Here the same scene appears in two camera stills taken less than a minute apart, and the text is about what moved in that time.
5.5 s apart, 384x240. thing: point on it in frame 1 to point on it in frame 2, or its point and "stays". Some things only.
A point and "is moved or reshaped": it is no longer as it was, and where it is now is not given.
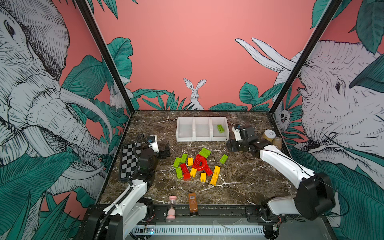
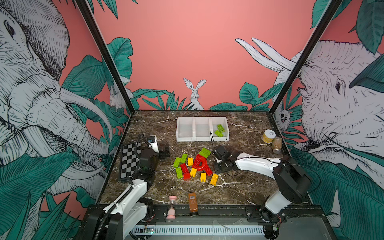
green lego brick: x=220 y=128 stays
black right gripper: x=232 y=145 to x=216 y=169
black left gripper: x=162 y=155 stays
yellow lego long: x=214 y=179 stays
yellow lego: x=193 y=173 stays
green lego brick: x=223 y=159 is moved or reshaped
